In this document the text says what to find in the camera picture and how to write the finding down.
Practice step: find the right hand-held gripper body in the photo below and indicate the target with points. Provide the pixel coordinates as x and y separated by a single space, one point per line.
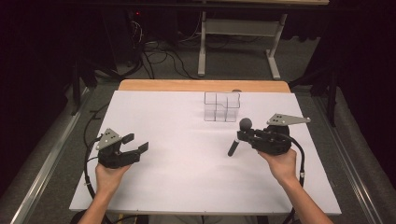
274 143

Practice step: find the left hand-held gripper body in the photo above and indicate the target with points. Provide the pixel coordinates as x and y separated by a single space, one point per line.
115 155

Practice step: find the black makeup brush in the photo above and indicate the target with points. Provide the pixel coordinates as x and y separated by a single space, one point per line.
233 148

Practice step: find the person's left hand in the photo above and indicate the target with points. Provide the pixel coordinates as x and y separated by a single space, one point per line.
108 179

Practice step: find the person's right hand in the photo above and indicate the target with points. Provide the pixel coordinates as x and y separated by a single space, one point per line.
281 166

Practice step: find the clear acrylic organizer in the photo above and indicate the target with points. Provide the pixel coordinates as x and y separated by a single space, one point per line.
221 107

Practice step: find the white table board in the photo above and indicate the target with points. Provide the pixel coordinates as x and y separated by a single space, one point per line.
193 186

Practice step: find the dark metal stand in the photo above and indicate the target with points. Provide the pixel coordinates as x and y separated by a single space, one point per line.
332 99
76 90

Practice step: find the black round stool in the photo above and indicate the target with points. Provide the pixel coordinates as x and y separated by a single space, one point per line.
77 217

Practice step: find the wooden table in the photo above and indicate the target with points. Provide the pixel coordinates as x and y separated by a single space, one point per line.
186 85

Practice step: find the aluminium floor rail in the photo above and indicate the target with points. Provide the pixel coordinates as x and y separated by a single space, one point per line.
46 168
351 174

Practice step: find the white desk frame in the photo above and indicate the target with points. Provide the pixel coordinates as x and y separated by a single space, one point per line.
236 27

